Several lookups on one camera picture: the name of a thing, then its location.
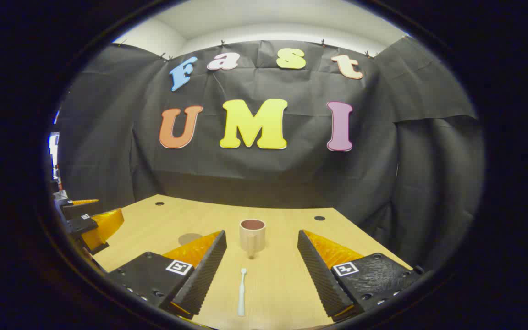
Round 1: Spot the beige cup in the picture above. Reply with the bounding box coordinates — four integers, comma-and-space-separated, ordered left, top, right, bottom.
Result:
239, 219, 266, 258

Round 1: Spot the computer monitor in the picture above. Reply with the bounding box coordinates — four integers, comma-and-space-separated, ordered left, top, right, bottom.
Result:
49, 132, 61, 182

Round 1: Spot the black backdrop cloth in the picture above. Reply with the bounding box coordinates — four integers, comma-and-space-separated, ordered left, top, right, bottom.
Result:
55, 39, 484, 271

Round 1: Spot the wooden desktop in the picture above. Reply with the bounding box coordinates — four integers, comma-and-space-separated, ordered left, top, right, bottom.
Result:
91, 194, 414, 330

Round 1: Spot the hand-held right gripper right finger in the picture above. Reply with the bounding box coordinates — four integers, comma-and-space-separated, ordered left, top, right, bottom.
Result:
297, 229, 426, 323

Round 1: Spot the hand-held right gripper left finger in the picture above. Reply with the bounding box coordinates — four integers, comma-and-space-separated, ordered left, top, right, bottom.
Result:
107, 230, 228, 320

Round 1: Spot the white toothbrush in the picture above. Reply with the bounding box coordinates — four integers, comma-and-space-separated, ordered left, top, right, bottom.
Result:
238, 268, 248, 317

